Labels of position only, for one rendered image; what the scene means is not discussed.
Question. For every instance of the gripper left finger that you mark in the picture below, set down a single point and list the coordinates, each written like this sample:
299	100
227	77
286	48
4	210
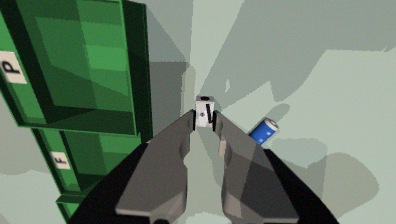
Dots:
149	184

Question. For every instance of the green rack of three bins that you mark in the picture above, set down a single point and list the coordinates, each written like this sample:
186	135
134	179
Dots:
89	79

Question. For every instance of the blue battery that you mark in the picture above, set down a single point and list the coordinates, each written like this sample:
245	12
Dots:
264	130

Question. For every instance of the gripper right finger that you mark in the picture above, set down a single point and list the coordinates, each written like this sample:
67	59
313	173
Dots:
258	187

